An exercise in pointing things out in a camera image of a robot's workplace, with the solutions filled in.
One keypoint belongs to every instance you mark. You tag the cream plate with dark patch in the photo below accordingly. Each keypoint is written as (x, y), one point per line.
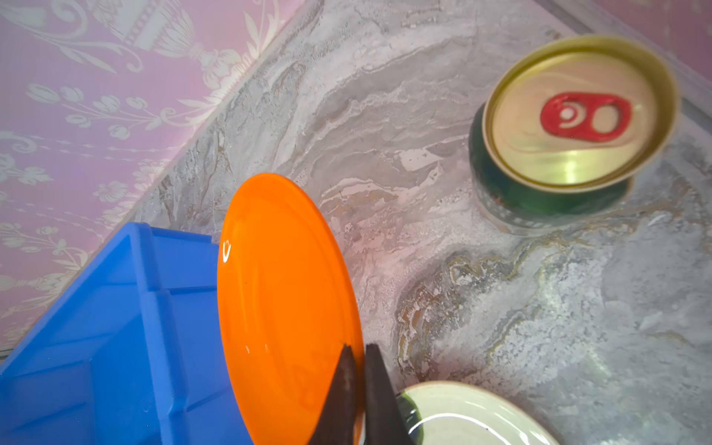
(450, 413)

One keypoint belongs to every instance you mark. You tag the green drink can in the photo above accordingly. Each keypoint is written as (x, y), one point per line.
(567, 131)

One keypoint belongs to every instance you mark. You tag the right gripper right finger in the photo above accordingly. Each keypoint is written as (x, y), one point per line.
(383, 420)

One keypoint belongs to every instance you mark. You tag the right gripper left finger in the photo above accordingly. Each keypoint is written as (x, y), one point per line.
(335, 425)

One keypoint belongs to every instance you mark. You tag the blue plastic bin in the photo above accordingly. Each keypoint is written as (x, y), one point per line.
(131, 353)

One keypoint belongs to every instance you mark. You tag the orange plate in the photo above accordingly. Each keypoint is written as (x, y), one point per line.
(286, 308)

